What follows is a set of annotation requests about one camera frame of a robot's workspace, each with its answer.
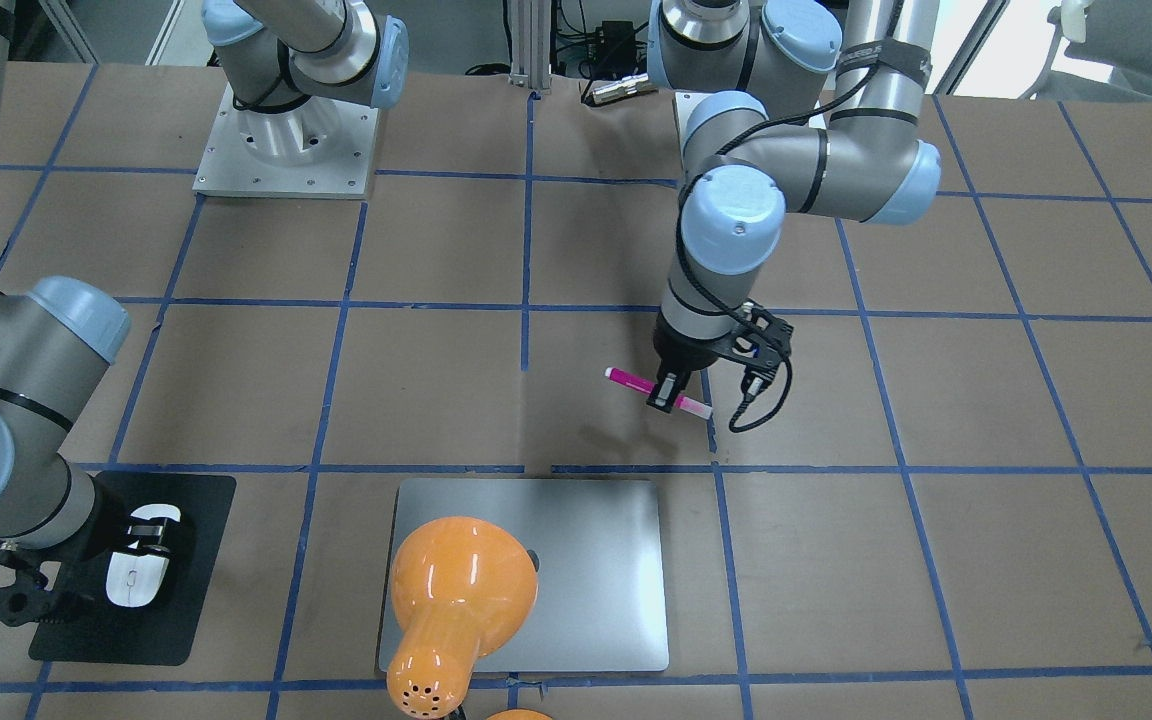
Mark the black mousepad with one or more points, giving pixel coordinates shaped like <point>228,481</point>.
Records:
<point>162,633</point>

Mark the white computer mouse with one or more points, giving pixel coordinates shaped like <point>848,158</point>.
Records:
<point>135,577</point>

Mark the silver closed laptop notebook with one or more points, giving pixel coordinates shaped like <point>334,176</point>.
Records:
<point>601,604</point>

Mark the pink marker pen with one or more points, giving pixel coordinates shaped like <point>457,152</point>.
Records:
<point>642,385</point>

